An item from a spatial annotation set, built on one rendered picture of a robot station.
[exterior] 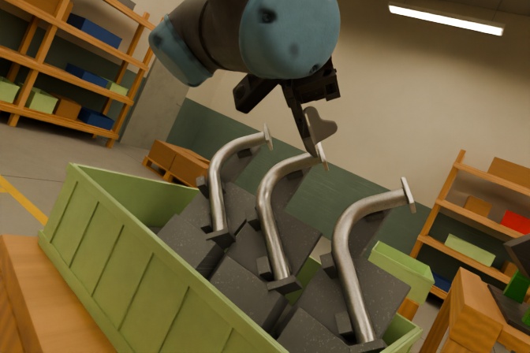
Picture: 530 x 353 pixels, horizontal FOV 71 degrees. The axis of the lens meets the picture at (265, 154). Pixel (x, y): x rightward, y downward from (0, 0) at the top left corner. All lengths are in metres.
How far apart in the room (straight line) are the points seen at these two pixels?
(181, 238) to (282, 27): 0.60
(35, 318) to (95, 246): 0.13
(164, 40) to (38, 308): 0.46
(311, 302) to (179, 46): 0.51
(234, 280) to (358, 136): 6.28
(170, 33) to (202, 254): 0.48
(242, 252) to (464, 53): 6.58
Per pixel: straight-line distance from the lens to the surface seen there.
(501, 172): 6.14
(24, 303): 0.70
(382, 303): 0.70
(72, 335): 0.65
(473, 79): 6.98
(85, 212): 0.74
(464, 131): 6.74
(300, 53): 0.27
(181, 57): 0.39
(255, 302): 0.69
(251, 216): 0.73
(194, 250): 0.77
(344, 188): 6.81
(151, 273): 0.58
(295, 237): 0.76
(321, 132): 0.60
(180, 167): 5.45
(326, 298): 0.72
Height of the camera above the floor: 1.16
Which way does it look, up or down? 2 degrees down
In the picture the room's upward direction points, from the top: 25 degrees clockwise
